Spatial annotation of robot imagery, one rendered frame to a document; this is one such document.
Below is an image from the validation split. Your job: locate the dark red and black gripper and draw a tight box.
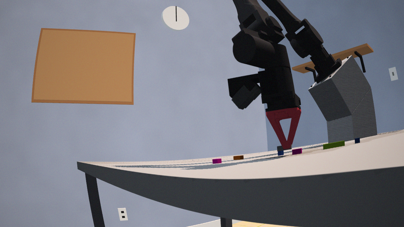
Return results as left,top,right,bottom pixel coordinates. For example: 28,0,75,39
261,67,301,149

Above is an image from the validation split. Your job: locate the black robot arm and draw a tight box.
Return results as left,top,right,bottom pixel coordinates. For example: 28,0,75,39
228,0,342,110

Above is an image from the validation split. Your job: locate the brown rectangular block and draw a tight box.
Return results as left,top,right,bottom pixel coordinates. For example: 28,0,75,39
233,155,244,160

